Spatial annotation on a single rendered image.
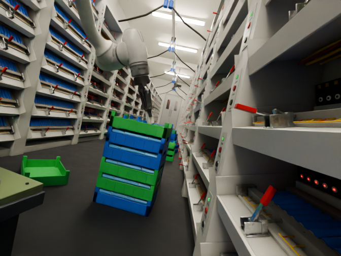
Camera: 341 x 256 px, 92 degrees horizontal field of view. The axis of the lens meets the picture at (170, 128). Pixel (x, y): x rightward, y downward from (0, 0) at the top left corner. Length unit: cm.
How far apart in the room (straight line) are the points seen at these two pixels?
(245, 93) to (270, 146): 22
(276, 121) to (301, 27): 15
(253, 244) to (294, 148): 17
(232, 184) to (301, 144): 28
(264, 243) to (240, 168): 20
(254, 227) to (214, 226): 20
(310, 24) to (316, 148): 19
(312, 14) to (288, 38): 5
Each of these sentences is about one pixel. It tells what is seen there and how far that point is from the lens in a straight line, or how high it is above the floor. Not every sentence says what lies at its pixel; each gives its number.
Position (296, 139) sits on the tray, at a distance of 26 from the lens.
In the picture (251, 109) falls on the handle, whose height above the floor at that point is 53.
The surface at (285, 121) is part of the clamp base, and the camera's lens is 34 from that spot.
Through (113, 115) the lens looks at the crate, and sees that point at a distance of 89.
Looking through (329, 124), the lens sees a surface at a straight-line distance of 30.
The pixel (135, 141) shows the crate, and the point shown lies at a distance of 85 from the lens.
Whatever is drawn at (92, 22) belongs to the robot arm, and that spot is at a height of 82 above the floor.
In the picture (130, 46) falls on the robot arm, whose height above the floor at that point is 78.
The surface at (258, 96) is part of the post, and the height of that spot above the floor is 60.
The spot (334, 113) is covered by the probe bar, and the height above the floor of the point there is 54.
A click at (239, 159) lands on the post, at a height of 43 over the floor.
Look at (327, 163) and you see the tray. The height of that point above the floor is 47.
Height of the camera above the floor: 48
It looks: 1 degrees down
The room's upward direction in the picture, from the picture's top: 13 degrees clockwise
